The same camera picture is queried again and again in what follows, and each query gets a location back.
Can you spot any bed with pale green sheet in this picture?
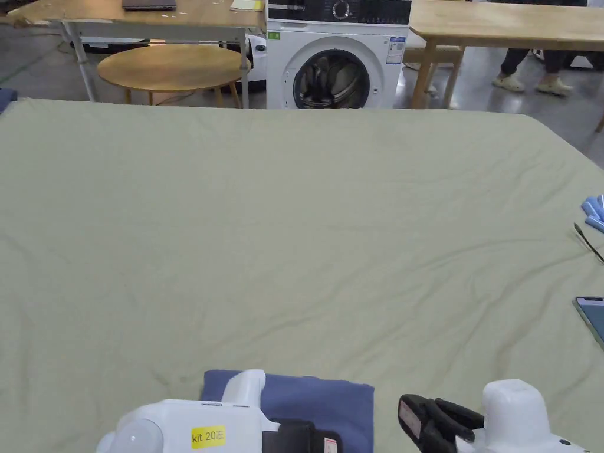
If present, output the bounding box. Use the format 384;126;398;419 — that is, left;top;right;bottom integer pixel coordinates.
0;97;604;453

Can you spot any round wooden table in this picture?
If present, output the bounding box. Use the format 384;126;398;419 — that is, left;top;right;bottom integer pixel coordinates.
96;44;252;109

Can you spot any white rounded machine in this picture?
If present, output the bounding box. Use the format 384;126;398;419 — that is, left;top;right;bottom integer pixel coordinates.
245;32;268;93

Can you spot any smartphone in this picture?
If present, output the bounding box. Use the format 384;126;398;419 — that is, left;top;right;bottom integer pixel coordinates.
573;296;604;352

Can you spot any white washing machine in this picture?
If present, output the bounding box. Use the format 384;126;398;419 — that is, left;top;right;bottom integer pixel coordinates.
265;0;412;110

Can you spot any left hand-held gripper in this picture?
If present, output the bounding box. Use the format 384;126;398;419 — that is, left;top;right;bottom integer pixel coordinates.
96;369;343;453

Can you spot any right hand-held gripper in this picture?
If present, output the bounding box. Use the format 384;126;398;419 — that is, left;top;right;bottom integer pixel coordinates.
398;379;590;453

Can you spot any pale blue bundle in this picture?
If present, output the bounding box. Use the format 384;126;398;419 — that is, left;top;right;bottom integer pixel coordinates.
580;194;604;234

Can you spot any wooden table with metal legs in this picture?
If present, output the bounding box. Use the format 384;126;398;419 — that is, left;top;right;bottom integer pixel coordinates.
6;0;268;109

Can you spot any thin black cable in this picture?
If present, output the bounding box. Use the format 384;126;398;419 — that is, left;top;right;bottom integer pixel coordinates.
573;222;604;264

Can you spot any dark blue garment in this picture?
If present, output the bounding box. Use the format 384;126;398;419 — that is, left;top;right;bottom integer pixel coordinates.
202;369;375;453

